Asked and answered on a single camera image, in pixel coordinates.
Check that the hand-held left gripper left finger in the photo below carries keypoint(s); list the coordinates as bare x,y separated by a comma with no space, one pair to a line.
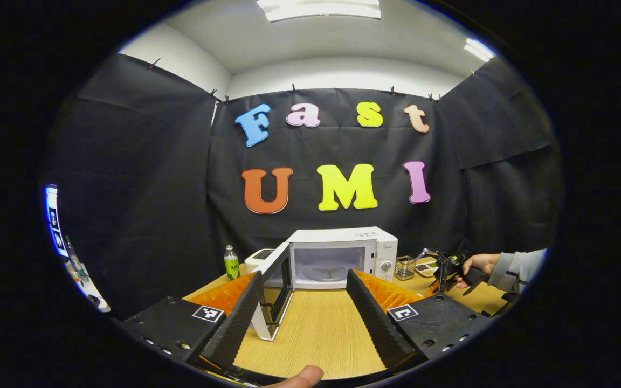
235,323

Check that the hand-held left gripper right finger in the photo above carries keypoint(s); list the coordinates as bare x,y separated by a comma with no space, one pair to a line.
372,318

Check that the white microwave oven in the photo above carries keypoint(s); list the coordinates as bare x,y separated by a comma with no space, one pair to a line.
343,237

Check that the glass microwave turntable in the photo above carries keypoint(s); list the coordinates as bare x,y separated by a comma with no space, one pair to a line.
326,271

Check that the white divided dish of grains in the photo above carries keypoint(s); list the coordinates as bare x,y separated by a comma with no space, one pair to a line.
423,268

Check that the green drink bottle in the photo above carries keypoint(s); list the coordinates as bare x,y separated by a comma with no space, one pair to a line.
232,265

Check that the white toaster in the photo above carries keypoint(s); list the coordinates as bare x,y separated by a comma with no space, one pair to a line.
256,261

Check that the white side desk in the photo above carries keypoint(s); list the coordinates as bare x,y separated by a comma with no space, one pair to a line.
92,291

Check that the clear water bottle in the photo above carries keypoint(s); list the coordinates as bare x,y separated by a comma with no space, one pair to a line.
72,256

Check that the black backdrop cloth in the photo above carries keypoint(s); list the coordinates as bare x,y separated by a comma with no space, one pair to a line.
143,161

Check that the computer monitor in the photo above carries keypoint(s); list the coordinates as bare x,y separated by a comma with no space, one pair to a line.
54,221

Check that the small ceiling light panel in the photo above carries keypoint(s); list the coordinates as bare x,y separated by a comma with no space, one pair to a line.
478,49

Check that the long ceiling light panel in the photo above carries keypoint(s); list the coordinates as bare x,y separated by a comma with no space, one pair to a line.
321,8

